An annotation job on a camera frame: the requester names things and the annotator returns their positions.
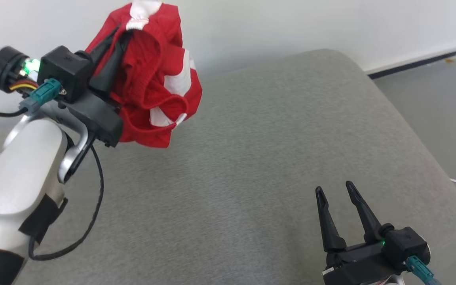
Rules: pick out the black round motor cap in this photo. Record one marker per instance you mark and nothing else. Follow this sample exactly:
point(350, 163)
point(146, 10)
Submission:
point(2, 69)

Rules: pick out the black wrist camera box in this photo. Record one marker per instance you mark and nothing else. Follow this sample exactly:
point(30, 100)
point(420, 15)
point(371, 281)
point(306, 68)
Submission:
point(406, 245)
point(61, 67)

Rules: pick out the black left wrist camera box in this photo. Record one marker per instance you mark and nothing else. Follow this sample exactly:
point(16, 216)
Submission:
point(61, 67)

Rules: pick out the grey fabric sofa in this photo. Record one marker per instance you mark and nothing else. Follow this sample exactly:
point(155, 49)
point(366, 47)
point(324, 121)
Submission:
point(232, 178)

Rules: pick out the teal right camera connector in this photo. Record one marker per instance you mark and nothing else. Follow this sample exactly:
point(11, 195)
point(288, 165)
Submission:
point(416, 265)

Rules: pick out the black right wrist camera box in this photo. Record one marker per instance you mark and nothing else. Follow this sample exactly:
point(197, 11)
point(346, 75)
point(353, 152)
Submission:
point(406, 245)

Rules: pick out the teal left camera connector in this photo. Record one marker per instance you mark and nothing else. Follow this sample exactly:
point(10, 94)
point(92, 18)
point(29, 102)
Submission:
point(44, 93)

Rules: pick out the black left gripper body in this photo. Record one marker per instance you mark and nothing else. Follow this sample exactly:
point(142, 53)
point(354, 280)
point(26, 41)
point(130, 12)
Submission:
point(97, 118)

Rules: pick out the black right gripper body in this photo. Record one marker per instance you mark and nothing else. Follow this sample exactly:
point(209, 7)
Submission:
point(354, 265)

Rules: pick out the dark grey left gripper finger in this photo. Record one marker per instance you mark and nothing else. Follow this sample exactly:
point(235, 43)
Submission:
point(101, 49)
point(111, 71)

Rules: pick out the black baseboard strip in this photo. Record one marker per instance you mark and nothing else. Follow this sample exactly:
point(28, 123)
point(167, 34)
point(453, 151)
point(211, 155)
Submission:
point(410, 63)

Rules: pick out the red mesh garment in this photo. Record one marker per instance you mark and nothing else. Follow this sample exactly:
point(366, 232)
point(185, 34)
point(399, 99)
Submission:
point(152, 79)

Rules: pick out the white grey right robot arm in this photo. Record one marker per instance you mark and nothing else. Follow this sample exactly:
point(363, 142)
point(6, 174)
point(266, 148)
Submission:
point(392, 282)

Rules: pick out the teal camera connector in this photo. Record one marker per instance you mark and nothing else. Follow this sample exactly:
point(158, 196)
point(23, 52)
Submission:
point(44, 93)
point(416, 265)

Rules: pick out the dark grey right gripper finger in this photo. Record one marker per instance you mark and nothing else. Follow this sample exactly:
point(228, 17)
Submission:
point(330, 229)
point(370, 225)

